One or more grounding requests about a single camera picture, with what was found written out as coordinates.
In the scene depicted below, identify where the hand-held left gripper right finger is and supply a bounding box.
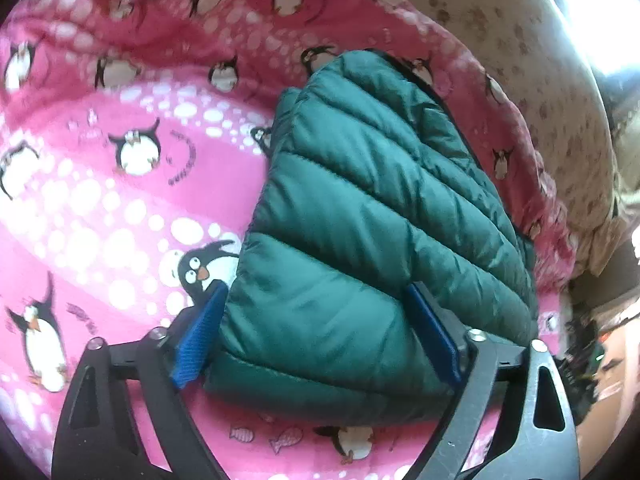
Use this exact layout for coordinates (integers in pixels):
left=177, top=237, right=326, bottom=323
left=402, top=282, right=581, bottom=480

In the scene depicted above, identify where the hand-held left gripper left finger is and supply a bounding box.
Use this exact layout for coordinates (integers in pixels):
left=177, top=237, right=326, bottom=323
left=51, top=282, right=231, bottom=480

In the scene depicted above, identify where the green puffer jacket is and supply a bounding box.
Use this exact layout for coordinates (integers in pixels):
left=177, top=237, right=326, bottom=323
left=202, top=50, right=542, bottom=428

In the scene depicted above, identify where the pink penguin print blanket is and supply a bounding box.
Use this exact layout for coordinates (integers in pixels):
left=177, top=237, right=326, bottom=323
left=0, top=0, right=577, bottom=480

